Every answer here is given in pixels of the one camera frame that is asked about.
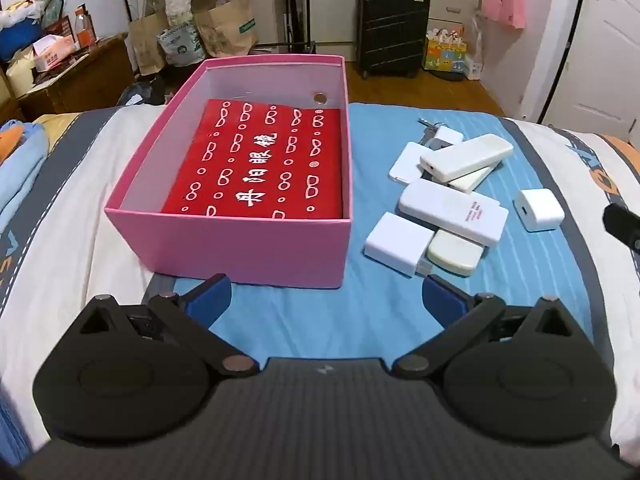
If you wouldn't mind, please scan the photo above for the tissue box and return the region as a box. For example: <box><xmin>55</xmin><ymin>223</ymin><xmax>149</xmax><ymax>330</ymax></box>
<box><xmin>32</xmin><ymin>35</ymin><xmax>76</xmax><ymax>72</ymax></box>

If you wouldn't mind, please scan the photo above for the bottle with orange label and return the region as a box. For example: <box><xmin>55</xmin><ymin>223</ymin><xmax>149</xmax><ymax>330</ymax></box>
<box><xmin>74</xmin><ymin>5</ymin><xmax>98</xmax><ymax>51</ymax></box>

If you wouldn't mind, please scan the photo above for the black suitcase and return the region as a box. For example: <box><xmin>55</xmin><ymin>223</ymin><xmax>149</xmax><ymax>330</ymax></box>
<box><xmin>356</xmin><ymin>0</ymin><xmax>432</xmax><ymax>80</ymax></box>

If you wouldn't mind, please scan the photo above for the white door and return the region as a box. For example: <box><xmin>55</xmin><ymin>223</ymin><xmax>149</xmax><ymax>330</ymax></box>
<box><xmin>520</xmin><ymin>0</ymin><xmax>640</xmax><ymax>136</ymax></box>

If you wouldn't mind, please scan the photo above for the white labelled device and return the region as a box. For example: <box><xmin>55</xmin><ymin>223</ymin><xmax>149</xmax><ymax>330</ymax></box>
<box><xmin>398</xmin><ymin>179</ymin><xmax>509</xmax><ymax>248</ymax></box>

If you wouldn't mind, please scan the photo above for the cream bag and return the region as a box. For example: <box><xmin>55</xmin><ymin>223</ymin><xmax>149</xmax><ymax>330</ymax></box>
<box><xmin>5</xmin><ymin>57</ymin><xmax>41</xmax><ymax>98</ymax></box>

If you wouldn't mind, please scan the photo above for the plain brown paper bag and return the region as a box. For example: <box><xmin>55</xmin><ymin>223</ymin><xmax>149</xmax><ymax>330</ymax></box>
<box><xmin>129</xmin><ymin>10</ymin><xmax>168</xmax><ymax>76</ymax></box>

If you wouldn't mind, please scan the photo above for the white plug charger cube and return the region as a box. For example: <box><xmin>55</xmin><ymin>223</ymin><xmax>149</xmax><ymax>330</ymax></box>
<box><xmin>417</xmin><ymin>118</ymin><xmax>442</xmax><ymax>147</ymax></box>

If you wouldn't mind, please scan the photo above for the pink plastic bag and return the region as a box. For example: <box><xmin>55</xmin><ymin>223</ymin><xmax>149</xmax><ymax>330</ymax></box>
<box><xmin>481</xmin><ymin>0</ymin><xmax>527</xmax><ymax>30</ymax></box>

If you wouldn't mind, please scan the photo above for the brown paper bag green print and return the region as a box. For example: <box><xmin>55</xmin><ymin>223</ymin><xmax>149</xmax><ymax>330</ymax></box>
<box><xmin>194</xmin><ymin>0</ymin><xmax>258</xmax><ymax>58</ymax></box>

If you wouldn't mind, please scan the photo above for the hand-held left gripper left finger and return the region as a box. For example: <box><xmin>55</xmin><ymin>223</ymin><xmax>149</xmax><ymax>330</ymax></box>
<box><xmin>75</xmin><ymin>274</ymin><xmax>256</xmax><ymax>376</ymax></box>

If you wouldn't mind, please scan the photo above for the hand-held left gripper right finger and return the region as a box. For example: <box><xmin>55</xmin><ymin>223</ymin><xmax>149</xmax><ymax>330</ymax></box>
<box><xmin>390</xmin><ymin>275</ymin><xmax>573</xmax><ymax>378</ymax></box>

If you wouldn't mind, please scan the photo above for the pink plastic storage box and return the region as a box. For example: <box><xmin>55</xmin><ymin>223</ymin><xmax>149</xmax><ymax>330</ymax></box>
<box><xmin>104</xmin><ymin>55</ymin><xmax>355</xmax><ymax>290</ymax></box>

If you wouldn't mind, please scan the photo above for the cream rounded adapter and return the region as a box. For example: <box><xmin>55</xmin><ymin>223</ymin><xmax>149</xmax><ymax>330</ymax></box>
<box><xmin>427</xmin><ymin>230</ymin><xmax>486</xmax><ymax>277</ymax></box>

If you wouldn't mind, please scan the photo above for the white green printed bag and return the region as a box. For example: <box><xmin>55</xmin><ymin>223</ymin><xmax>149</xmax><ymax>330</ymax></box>
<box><xmin>157</xmin><ymin>25</ymin><xmax>207</xmax><ymax>67</ymax></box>

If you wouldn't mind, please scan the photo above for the white wardrobe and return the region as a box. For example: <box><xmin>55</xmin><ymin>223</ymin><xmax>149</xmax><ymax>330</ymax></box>
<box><xmin>240</xmin><ymin>0</ymin><xmax>501</xmax><ymax>61</ymax></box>

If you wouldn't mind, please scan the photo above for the long white power adapter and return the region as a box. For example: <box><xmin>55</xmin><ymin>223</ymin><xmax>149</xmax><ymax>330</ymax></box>
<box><xmin>447</xmin><ymin>162</ymin><xmax>503</xmax><ymax>195</ymax></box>

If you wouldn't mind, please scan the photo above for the white cube charger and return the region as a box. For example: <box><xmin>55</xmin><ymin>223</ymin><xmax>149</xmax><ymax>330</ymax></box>
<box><xmin>514</xmin><ymin>188</ymin><xmax>566</xmax><ymax>232</ymax></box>

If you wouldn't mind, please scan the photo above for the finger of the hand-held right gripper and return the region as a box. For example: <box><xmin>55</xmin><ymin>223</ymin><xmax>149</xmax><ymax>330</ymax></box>
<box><xmin>602</xmin><ymin>204</ymin><xmax>640</xmax><ymax>252</ymax></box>

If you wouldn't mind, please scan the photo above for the white charger block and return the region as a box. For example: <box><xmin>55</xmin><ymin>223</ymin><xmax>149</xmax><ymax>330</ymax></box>
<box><xmin>364</xmin><ymin>212</ymin><xmax>436</xmax><ymax>279</ymax></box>

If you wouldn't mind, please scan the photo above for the blue striped bedsheet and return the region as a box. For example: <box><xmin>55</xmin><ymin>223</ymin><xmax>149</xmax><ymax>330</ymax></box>
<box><xmin>0</xmin><ymin>102</ymin><xmax>640</xmax><ymax>466</ymax></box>

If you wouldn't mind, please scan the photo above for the long white remote control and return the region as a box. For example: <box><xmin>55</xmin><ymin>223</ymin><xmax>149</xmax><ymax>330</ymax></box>
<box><xmin>419</xmin><ymin>133</ymin><xmax>515</xmax><ymax>181</ymax></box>

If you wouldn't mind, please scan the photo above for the clear plastic bag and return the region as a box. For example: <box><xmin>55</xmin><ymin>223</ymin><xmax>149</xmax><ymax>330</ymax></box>
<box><xmin>465</xmin><ymin>15</ymin><xmax>486</xmax><ymax>81</ymax></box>

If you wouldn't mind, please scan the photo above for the black metal garment rack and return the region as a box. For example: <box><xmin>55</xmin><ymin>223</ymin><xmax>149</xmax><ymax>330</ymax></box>
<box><xmin>282</xmin><ymin>0</ymin><xmax>318</xmax><ymax>56</ymax></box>

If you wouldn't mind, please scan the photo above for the white plug charger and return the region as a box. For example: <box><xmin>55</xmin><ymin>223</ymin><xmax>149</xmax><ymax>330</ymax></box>
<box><xmin>431</xmin><ymin>126</ymin><xmax>465</xmax><ymax>147</ymax></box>

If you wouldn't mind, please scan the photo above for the white power bank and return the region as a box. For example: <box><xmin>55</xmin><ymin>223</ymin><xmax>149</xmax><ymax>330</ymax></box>
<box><xmin>389</xmin><ymin>141</ymin><xmax>431</xmax><ymax>183</ymax></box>

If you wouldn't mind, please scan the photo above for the colourful gift bag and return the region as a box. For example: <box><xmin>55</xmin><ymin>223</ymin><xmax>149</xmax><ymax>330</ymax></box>
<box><xmin>424</xmin><ymin>27</ymin><xmax>468</xmax><ymax>72</ymax></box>

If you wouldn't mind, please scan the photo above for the blue bag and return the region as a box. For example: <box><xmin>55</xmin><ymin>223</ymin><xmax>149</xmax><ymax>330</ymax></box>
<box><xmin>0</xmin><ymin>20</ymin><xmax>43</xmax><ymax>63</ymax></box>

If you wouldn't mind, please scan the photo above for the wooden nightstand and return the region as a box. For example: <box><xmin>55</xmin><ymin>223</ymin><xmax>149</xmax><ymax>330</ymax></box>
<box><xmin>17</xmin><ymin>34</ymin><xmax>136</xmax><ymax>121</ymax></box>

